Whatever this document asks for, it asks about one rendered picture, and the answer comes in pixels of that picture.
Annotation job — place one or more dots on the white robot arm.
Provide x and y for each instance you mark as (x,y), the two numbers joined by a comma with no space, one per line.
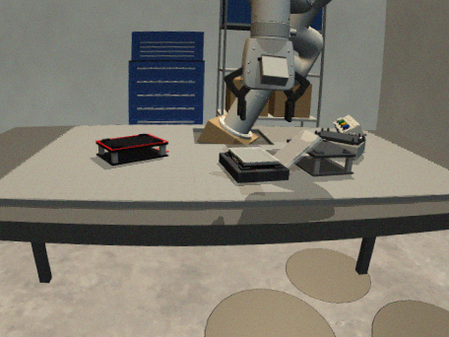
(277,18)

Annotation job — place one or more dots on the beige button panel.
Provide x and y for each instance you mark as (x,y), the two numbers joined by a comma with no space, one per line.
(351,127)

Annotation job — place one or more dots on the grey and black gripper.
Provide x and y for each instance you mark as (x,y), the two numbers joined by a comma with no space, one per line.
(270,45)

